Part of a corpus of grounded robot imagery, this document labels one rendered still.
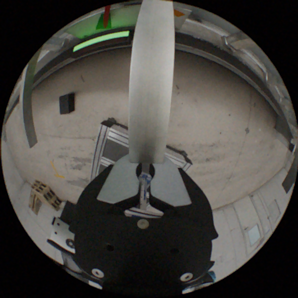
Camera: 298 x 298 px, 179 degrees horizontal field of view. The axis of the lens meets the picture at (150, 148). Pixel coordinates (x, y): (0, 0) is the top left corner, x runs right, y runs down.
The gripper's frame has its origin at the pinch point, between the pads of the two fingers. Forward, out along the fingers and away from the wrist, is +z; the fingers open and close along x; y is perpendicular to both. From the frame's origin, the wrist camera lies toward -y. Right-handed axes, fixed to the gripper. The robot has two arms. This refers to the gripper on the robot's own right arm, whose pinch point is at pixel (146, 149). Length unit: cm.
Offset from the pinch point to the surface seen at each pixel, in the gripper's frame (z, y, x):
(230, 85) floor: 83, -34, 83
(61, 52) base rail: 12.5, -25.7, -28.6
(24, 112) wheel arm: -2.2, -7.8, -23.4
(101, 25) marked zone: 8.7, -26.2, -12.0
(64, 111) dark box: 70, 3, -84
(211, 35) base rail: 12.6, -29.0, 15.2
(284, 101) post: 8, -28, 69
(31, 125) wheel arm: -0.8, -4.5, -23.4
